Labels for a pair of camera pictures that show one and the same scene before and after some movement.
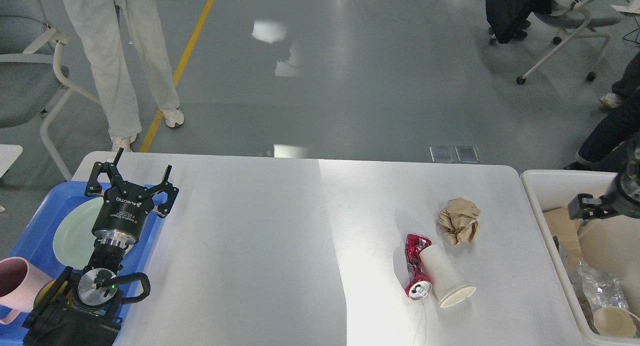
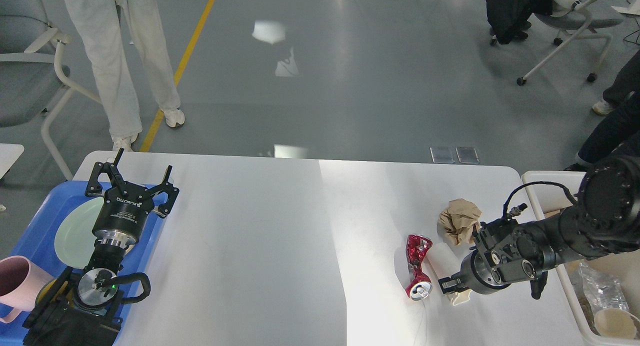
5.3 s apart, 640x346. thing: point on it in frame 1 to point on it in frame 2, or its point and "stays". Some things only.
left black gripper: (123, 214) stays
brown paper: (459, 220) stays
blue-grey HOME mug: (47, 287) stays
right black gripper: (622, 197) to (484, 271)
